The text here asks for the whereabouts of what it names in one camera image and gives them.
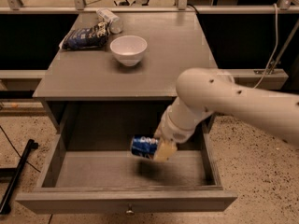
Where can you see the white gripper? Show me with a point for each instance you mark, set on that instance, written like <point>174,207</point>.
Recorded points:
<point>175,129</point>

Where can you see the blue pepsi can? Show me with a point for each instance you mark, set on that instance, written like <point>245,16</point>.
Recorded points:
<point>144,146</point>

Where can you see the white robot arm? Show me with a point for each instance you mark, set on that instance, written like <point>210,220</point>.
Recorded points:
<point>202,92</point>

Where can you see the grey open drawer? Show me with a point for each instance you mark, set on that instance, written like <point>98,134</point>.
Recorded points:
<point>90,167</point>

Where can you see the metal drawer knob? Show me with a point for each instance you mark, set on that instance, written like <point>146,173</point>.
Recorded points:
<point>130,211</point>

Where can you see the grey cabinet counter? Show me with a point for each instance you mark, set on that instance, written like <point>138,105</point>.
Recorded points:
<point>176,43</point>

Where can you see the white ceramic bowl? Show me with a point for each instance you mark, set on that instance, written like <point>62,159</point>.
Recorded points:
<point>128,49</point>

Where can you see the blue chip bag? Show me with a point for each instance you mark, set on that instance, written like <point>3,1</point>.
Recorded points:
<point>83,38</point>

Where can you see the clear plastic water bottle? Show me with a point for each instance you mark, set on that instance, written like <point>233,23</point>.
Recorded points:
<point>115,23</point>

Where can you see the black floor stand bar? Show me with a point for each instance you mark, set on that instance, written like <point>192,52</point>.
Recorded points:
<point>14,174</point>

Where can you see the grey metal railing frame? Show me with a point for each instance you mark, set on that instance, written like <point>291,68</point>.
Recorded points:
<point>146,3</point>

